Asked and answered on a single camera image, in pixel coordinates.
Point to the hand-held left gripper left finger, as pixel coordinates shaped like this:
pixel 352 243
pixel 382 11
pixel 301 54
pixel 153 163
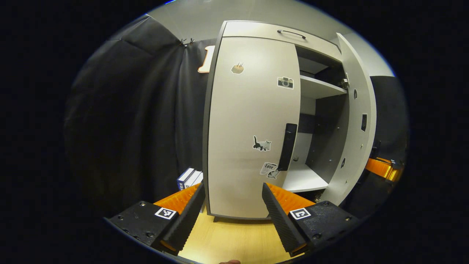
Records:
pixel 188 220

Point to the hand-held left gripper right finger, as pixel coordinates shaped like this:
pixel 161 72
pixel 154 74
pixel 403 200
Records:
pixel 280 220

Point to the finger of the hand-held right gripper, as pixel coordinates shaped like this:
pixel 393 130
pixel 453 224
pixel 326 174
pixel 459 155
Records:
pixel 381 168

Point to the white cabinet door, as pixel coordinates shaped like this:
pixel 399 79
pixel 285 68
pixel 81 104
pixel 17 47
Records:
pixel 249 110
pixel 355 154

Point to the white double-door shoe cabinet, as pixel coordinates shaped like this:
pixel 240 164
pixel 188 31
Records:
pixel 324 128

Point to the metal right door hinge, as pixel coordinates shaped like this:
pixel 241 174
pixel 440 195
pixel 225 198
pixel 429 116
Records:
pixel 343 83

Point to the white cabinet shelf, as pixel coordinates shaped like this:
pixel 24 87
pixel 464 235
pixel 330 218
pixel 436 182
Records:
pixel 315 88

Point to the white cabinet drawer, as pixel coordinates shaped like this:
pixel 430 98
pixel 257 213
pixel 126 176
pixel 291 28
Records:
pixel 256 31

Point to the black cloth clip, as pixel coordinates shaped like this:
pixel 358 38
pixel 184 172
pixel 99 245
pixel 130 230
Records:
pixel 187 41

